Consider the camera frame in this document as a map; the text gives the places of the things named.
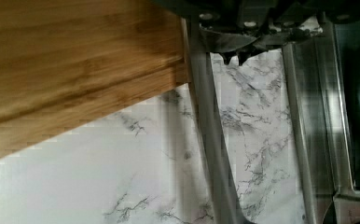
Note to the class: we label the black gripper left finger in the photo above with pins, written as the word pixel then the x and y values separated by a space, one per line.
pixel 224 44

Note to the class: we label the bamboo cutting board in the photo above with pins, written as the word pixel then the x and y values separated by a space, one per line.
pixel 66 62

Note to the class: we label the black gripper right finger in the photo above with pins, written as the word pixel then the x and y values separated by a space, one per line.
pixel 270 42

